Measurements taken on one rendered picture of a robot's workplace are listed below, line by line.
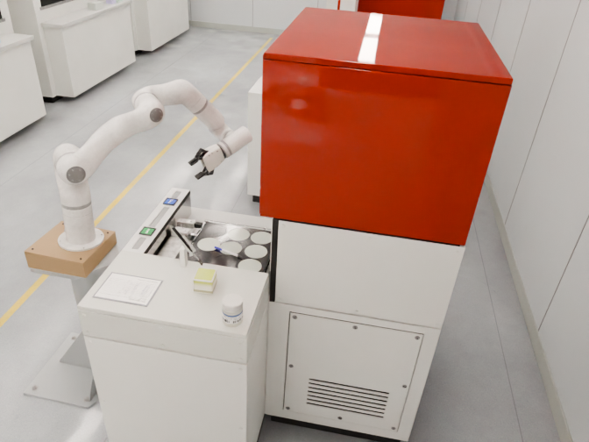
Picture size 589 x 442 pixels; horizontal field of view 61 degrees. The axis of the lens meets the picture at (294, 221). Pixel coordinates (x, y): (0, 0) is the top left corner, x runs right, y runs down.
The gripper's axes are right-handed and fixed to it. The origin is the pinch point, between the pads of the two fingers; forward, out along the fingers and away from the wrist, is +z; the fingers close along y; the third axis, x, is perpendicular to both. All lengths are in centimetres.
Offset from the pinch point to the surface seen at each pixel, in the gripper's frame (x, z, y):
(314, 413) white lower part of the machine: 91, 24, -86
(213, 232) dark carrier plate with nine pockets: 20.3, 10.5, -19.5
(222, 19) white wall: -646, -356, -325
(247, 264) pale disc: 49, 11, -16
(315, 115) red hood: 67, -25, 52
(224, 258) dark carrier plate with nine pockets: 39.3, 15.9, -15.2
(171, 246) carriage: 16.6, 29.5, -14.2
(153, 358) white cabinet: 61, 62, -8
